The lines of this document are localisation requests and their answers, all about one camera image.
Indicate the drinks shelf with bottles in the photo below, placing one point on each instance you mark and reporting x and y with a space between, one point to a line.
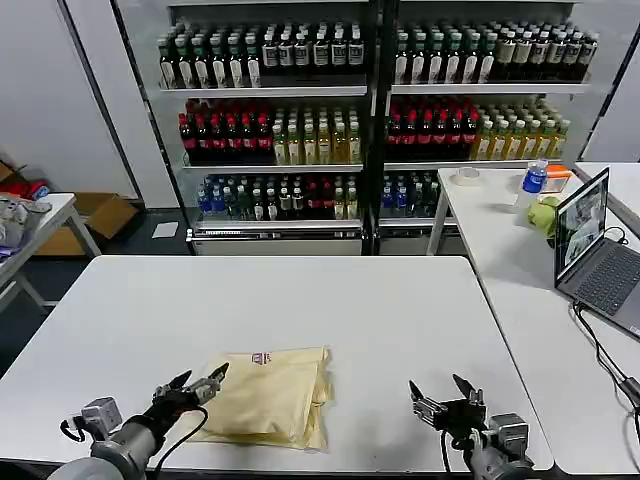
270 125
480 115

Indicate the pale yellow shirt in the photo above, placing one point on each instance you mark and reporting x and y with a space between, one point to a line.
270 400

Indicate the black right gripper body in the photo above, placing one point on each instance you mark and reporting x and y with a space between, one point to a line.
465 417

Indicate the blue label water bottle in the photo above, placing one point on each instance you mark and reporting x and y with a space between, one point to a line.
533 181

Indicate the red cloth bundle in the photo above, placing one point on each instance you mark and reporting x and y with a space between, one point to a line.
25 189

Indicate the white sheet on floor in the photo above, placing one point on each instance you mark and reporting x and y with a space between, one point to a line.
165 230

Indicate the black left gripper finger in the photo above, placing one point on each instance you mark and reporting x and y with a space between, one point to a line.
207 386
170 389

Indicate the grey open laptop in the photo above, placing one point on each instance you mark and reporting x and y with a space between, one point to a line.
600 270

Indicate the long white desk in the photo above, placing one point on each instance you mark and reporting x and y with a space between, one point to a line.
520 310

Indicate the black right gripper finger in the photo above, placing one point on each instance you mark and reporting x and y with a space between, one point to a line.
425 409
472 392

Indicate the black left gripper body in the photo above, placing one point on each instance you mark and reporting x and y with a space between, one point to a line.
170 407

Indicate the small white side table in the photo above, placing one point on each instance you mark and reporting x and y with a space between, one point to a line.
55 210

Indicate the orange and white box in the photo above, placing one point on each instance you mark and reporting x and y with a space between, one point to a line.
557 181

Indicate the white tape roll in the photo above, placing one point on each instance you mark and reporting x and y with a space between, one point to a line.
465 176

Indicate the white desk with dark edge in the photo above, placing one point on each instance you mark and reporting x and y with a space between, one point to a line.
622 185

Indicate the black power adapter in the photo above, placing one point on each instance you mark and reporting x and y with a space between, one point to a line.
631 391

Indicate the grey clothes pile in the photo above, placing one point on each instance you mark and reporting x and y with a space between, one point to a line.
17 220

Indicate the brown cardboard box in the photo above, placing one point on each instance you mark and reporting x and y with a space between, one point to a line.
102 215

